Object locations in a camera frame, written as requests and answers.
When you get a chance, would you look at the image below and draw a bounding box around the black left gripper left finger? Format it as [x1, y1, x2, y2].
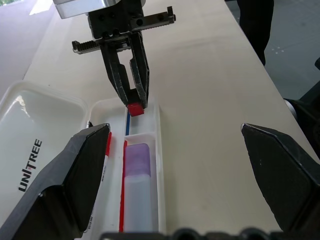
[0, 122, 112, 240]

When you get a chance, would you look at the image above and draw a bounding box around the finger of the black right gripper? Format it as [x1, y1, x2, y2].
[101, 39, 131, 106]
[128, 32, 151, 109]

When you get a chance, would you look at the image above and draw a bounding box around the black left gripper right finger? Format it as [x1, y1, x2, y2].
[240, 122, 320, 233]

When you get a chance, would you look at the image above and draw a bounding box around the white marker with red cap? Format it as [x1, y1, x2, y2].
[83, 131, 113, 235]

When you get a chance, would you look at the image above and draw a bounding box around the white Unitree pencil case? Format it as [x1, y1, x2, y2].
[0, 79, 167, 240]

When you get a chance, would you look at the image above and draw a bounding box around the thin blue pen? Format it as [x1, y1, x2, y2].
[124, 112, 132, 137]

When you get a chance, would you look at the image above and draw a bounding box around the thin red pen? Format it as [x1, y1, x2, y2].
[118, 140, 129, 232]

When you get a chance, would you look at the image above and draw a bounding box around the glue stick with purple cap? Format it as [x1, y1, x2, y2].
[123, 142, 155, 232]

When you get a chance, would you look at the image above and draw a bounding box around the black upright object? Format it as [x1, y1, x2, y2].
[237, 0, 276, 67]

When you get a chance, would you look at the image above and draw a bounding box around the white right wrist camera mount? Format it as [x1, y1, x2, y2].
[54, 0, 119, 20]

